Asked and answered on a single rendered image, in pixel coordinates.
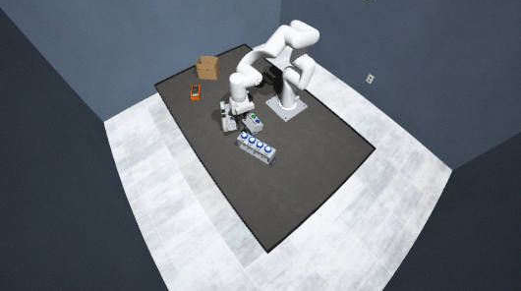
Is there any white control panel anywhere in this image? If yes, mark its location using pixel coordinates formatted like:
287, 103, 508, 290
241, 113, 263, 136

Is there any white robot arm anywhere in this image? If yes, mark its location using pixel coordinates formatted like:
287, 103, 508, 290
229, 20, 319, 115

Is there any small brown cardboard box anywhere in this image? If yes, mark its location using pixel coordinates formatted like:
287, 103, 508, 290
196, 56, 220, 80

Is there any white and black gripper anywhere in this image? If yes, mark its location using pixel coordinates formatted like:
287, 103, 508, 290
228, 97, 248, 122

